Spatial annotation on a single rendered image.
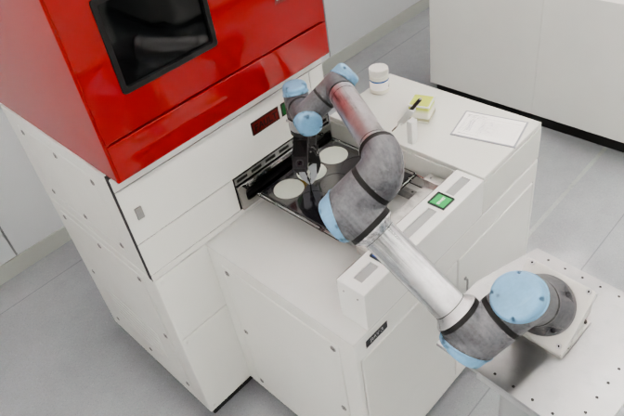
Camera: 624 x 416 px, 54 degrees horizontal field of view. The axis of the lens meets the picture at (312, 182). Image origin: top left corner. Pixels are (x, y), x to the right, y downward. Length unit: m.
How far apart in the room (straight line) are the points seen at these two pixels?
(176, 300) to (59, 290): 1.37
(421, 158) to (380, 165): 0.62
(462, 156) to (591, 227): 1.35
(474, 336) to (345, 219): 0.39
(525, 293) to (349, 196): 0.43
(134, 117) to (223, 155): 0.39
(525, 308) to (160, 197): 1.02
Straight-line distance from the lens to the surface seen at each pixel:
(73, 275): 3.37
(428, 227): 1.71
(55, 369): 3.00
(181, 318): 2.09
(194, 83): 1.67
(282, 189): 1.98
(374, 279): 1.58
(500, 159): 1.94
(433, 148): 1.98
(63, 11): 1.45
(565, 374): 1.62
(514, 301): 1.42
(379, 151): 1.38
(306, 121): 1.67
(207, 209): 1.93
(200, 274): 2.04
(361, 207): 1.38
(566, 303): 1.58
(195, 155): 1.82
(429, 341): 2.04
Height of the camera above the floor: 2.14
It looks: 39 degrees down
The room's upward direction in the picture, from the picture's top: 10 degrees counter-clockwise
